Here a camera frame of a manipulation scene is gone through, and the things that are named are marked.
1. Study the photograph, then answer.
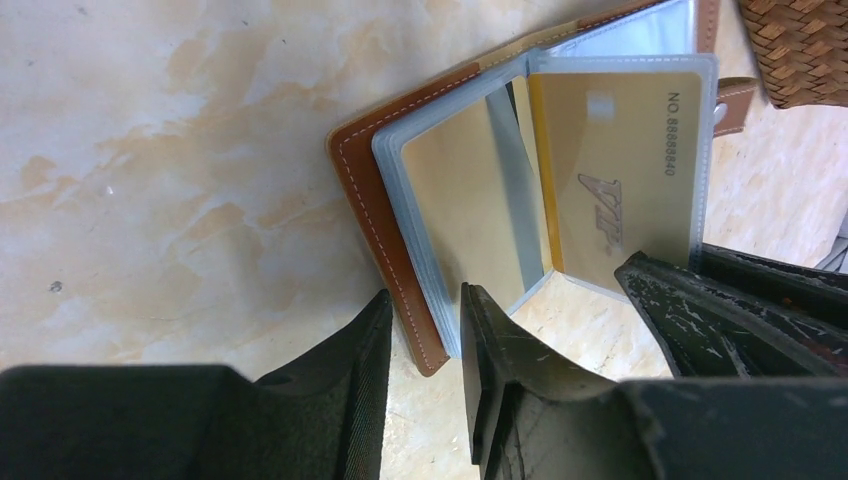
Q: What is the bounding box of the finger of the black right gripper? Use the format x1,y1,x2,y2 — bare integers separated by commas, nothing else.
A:
699,244,847,330
615,253,847,378

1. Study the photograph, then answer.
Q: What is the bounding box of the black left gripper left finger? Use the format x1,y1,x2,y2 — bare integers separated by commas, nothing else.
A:
1,291,393,479

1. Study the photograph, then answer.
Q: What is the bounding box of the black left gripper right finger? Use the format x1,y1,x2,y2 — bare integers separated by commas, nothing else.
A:
460,283,847,479

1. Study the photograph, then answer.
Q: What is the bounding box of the gold credit card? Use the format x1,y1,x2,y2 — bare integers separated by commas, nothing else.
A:
528,71,709,296
400,76,550,313

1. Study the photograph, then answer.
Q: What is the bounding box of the brown leather card holder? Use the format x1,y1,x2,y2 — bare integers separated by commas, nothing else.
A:
327,1,757,376

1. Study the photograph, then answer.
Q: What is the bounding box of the woven wicker divided basket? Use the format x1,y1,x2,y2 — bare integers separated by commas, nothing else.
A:
738,0,847,109

